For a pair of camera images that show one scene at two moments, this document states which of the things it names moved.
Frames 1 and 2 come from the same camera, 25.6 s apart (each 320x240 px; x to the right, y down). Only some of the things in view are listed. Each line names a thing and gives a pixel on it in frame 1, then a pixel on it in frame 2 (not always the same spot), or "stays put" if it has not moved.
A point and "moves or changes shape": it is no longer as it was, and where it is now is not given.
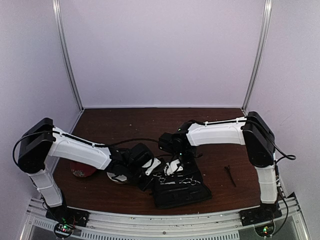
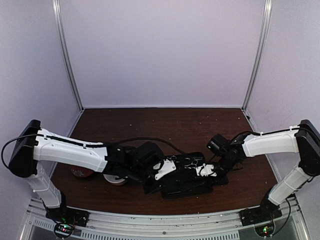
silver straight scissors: [189, 180] moves or changes shape
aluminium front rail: [185, 224] stays put
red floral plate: [81, 169] stays put
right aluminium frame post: [259, 57] stays put
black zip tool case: [172, 189] moves or changes shape
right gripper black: [194, 169] → [223, 181]
